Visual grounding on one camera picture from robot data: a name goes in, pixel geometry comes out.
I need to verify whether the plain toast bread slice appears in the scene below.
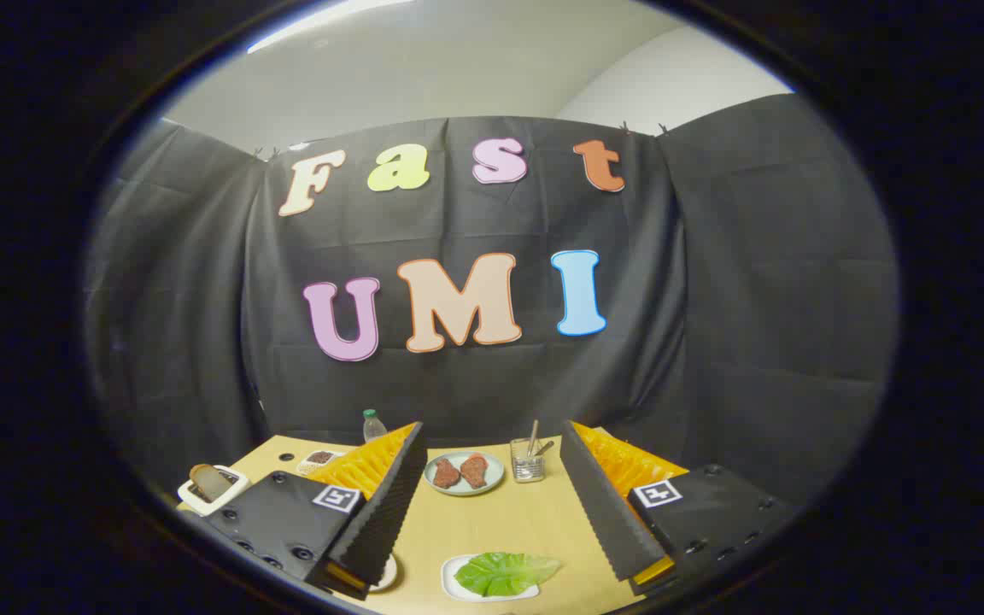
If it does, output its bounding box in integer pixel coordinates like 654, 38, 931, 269
189, 464, 233, 503

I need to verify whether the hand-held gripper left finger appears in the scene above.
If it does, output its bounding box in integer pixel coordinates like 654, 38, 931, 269
200, 421, 429, 601

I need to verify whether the pale green plate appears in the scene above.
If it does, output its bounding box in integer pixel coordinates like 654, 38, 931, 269
424, 450, 506, 497

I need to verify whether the white rectangular plate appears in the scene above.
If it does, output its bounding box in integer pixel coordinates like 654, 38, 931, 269
442, 554, 542, 603

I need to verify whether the clear utensil holder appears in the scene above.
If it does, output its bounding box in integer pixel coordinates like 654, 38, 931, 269
510, 437, 547, 483

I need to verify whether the white toaster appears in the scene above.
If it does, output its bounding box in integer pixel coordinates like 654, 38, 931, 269
178, 466, 251, 517

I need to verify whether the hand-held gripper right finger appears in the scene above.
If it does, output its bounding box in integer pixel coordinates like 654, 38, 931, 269
559, 419, 803, 597

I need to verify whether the white divided bean tray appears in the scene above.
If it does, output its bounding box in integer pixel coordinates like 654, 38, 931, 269
296, 449, 346, 477

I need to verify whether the green lettuce leaf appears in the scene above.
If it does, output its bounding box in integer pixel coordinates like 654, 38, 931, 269
454, 552, 563, 598

